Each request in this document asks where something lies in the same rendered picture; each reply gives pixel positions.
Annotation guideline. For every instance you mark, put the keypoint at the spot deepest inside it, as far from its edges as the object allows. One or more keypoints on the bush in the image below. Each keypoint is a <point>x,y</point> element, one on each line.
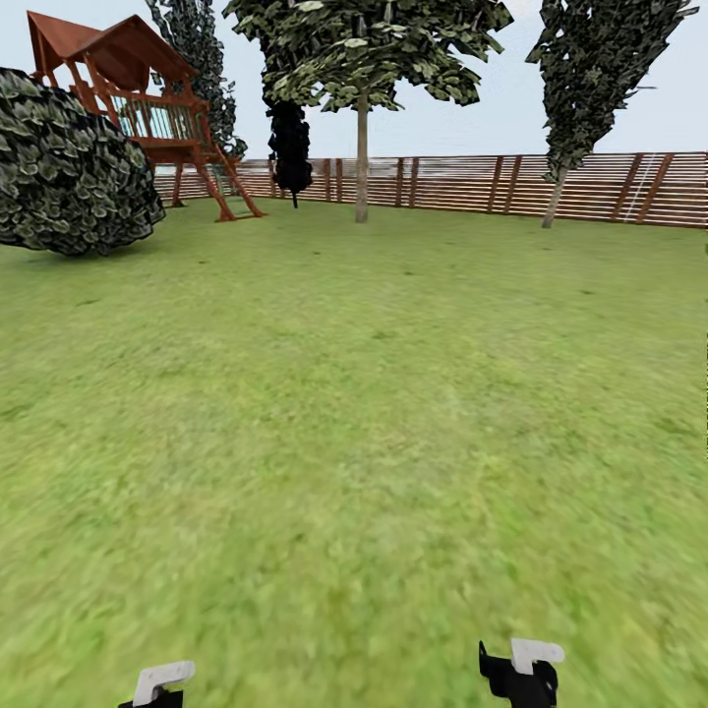
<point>69,180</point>

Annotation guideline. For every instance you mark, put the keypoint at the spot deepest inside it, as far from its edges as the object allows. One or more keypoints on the tree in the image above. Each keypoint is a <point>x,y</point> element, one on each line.
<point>357,49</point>
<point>188,29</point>
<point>289,141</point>
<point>609,46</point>

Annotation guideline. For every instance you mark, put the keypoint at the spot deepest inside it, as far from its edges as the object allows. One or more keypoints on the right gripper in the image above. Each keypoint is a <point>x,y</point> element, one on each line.
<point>506,682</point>

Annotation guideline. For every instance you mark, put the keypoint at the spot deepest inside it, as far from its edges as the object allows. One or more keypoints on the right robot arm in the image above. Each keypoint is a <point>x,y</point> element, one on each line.
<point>526,679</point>

